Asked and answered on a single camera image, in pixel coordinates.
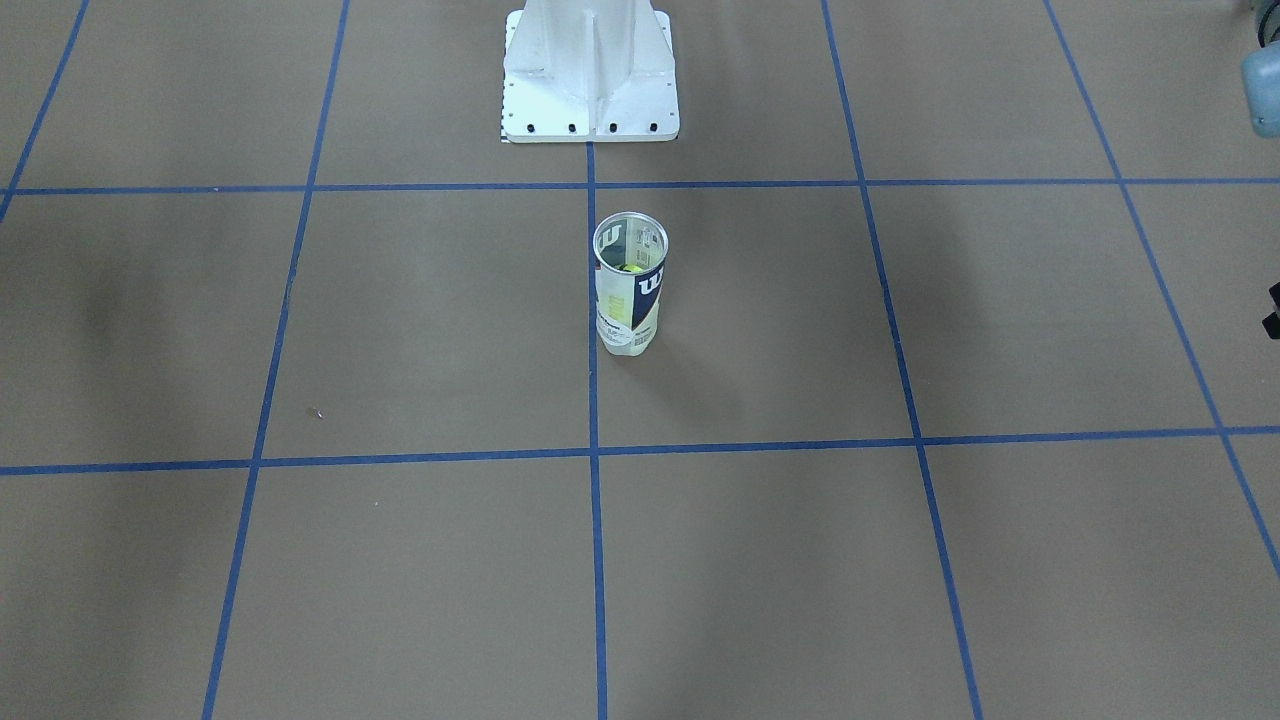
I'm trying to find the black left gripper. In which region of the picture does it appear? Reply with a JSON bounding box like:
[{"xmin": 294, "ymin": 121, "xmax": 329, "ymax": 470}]
[{"xmin": 1262, "ymin": 284, "xmax": 1280, "ymax": 340}]

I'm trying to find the white blue tennis ball can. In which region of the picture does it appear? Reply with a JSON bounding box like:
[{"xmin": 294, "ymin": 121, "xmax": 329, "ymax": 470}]
[{"xmin": 591, "ymin": 211, "xmax": 669, "ymax": 357}]

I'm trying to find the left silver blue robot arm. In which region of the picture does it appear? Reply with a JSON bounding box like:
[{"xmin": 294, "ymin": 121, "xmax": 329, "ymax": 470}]
[{"xmin": 1242, "ymin": 1, "xmax": 1279, "ymax": 138}]

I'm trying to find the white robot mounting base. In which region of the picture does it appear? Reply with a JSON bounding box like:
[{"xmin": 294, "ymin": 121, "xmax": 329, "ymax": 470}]
[{"xmin": 500, "ymin": 1, "xmax": 681, "ymax": 143}]

